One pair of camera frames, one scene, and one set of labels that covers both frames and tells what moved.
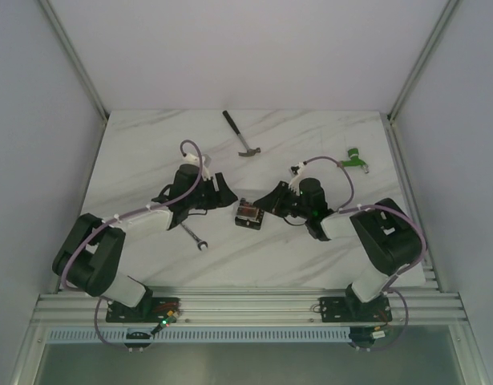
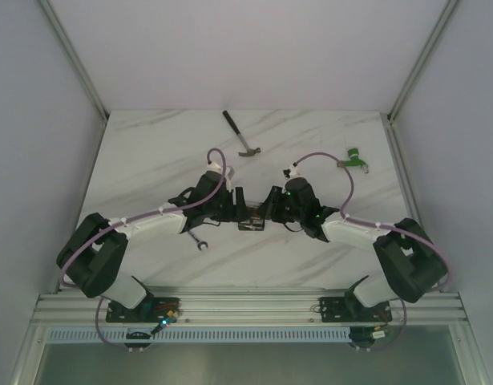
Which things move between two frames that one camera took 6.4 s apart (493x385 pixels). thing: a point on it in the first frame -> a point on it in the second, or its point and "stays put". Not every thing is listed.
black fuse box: (249, 216) stays put
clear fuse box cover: (248, 211) stays put
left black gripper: (213, 192) -> (238, 200)
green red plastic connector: (354, 161) stays put
